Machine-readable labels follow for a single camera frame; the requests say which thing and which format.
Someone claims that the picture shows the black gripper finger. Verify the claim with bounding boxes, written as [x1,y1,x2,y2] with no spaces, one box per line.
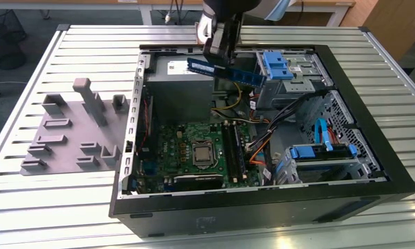
[203,22,231,63]
[228,14,243,65]

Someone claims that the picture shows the black RAM slot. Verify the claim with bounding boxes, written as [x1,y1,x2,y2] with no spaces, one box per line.
[223,120,238,182]

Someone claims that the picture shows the blue drive bay latch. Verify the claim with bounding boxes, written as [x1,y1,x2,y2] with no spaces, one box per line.
[262,51,295,80]

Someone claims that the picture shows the grey metal drive cage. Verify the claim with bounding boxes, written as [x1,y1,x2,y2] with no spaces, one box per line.
[255,50,335,109]

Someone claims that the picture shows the grey power supply unit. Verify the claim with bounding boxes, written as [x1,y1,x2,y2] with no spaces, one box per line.
[143,56,215,124]

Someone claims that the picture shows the wooden desk white legs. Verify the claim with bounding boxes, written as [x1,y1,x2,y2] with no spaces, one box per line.
[138,0,357,27]

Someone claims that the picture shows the green motherboard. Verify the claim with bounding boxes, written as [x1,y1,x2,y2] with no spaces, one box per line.
[138,121,263,194]

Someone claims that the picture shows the silver CPU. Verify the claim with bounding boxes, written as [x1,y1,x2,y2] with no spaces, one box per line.
[194,146,212,161]

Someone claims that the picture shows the wooden cabinet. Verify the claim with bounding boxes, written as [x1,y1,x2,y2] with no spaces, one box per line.
[338,0,415,63]

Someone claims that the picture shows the metal socket cover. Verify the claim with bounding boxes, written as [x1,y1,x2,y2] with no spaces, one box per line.
[191,139,218,170]

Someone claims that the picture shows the hard disk in blue carrier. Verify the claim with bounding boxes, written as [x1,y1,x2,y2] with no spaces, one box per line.
[288,144,361,160]

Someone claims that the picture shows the grey parts rack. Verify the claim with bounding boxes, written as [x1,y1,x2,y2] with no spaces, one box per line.
[20,77,131,176]

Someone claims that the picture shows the black graphics card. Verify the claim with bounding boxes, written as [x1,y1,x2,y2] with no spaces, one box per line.
[172,174,226,192]

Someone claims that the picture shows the black mesh waste basket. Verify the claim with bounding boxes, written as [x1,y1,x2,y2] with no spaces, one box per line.
[0,9,28,71]

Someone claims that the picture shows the black PC case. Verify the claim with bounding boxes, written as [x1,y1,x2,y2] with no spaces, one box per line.
[108,44,415,239]

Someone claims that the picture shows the yellow wire bundle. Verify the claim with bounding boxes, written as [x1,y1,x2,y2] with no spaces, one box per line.
[212,83,243,112]

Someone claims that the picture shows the black cable bundle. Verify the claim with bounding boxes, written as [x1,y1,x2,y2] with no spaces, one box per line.
[244,90,329,151]

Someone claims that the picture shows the blue flat data cable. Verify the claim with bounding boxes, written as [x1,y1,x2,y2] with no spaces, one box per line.
[314,118,335,153]

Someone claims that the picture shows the orange wire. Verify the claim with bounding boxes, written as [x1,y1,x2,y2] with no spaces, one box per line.
[248,139,276,165]

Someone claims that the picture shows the blue plastic bracket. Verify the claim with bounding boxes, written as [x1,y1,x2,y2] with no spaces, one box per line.
[275,157,294,185]

